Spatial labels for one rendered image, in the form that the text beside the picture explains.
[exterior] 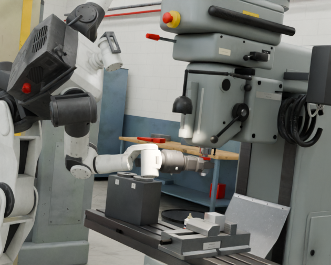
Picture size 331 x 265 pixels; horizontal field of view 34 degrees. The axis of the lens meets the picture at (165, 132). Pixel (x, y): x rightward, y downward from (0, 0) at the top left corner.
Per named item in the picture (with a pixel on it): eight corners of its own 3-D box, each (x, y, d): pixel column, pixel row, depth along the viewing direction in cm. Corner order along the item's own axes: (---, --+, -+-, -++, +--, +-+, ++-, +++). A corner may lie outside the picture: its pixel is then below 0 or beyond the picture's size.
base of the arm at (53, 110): (53, 137, 182) (52, 109, 175) (49, 116, 192) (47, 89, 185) (97, 132, 186) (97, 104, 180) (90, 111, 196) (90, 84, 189)
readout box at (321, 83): (326, 104, 191) (333, 44, 190) (304, 102, 198) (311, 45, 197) (356, 108, 204) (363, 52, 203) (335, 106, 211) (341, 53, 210)
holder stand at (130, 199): (140, 226, 230) (144, 180, 229) (104, 215, 244) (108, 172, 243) (157, 223, 239) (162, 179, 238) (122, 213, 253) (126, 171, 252)
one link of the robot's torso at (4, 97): (-13, 102, 216) (6, 88, 210) (13, 104, 227) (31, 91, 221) (-4, 131, 213) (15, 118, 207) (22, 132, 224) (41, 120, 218)
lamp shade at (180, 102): (168, 111, 189) (170, 94, 189) (177, 112, 196) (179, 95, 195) (186, 113, 186) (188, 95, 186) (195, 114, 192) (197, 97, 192)
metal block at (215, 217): (213, 232, 200) (215, 216, 199) (203, 227, 205) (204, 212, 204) (224, 231, 203) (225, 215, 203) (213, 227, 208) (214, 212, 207)
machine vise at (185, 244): (182, 260, 186) (185, 228, 185) (156, 248, 198) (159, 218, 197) (251, 251, 207) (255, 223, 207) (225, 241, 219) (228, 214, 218)
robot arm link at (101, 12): (84, -6, 210) (70, 20, 204) (105, 2, 209) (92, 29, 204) (84, 12, 220) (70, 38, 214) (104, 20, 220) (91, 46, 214)
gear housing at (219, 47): (214, 59, 190) (217, 31, 189) (169, 59, 208) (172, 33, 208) (274, 70, 211) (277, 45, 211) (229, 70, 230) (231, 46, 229)
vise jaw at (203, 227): (207, 236, 194) (208, 226, 193) (185, 228, 203) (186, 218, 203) (219, 235, 197) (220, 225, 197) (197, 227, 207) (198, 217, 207)
